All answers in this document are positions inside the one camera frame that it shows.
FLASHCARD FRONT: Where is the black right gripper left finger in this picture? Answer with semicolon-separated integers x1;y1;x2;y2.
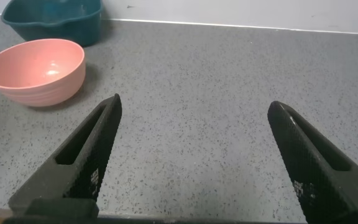
7;93;123;217

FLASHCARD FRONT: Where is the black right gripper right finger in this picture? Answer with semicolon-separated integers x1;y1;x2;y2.
267;100;358;224

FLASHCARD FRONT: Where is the pink ribbed bowl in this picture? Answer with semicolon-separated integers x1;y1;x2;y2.
0;38;86;108

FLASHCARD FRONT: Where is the teal square plastic basin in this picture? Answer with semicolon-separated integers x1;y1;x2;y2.
1;0;104;47

